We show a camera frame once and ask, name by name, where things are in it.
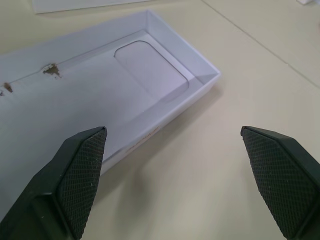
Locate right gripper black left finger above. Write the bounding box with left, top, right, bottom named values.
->
left=0, top=126, right=108, bottom=240

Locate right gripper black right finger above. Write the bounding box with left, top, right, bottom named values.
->
left=240, top=125, right=320, bottom=240

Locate white phone box base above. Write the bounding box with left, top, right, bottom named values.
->
left=0, top=8, right=222, bottom=219

